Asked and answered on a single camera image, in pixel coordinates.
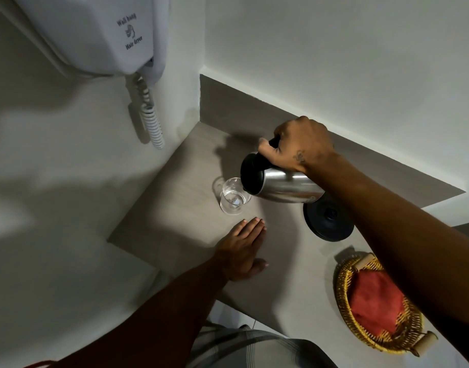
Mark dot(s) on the person's left forearm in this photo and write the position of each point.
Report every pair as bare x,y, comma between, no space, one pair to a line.
142,325

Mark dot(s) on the person's left hand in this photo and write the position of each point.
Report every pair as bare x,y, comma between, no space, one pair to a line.
238,251

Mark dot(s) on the white wall hair dryer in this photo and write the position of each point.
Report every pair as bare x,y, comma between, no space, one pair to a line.
100,32

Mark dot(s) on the woven wicker tray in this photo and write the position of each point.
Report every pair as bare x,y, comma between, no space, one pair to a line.
372,337

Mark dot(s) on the person's right fingers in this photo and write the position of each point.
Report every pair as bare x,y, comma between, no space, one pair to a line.
267,149

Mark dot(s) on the person's right hand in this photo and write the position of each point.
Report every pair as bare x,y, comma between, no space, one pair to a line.
299,145

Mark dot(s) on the person's right forearm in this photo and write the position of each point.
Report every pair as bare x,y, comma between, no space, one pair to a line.
407,245

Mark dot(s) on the black kettle base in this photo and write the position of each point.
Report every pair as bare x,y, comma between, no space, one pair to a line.
328,220

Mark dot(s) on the clear drinking glass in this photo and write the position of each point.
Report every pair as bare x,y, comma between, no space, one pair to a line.
232,197

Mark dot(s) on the stainless steel electric kettle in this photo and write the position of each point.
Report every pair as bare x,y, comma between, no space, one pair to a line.
280,182

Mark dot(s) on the person's left thumb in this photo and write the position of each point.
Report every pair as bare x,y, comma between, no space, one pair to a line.
259,265

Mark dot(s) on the red folded cloth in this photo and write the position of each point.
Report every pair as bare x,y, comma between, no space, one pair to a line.
376,302

